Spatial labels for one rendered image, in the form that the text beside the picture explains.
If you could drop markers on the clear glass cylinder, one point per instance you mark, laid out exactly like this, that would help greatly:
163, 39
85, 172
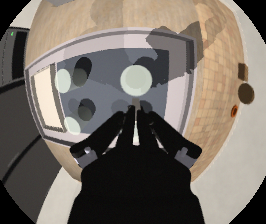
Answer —
136, 80
135, 139
77, 120
70, 79

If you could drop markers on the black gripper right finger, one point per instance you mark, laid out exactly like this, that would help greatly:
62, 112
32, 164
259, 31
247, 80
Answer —
173, 142

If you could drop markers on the beige shallow tray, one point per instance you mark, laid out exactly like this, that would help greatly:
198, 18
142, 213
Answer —
46, 99

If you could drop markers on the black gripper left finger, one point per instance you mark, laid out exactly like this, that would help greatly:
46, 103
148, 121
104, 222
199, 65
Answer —
91, 148

